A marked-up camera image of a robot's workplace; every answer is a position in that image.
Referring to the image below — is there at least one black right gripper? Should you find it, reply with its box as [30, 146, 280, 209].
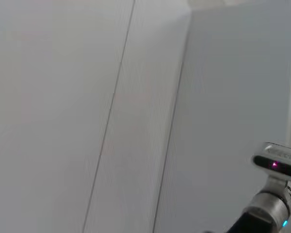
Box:
[203, 211, 280, 233]

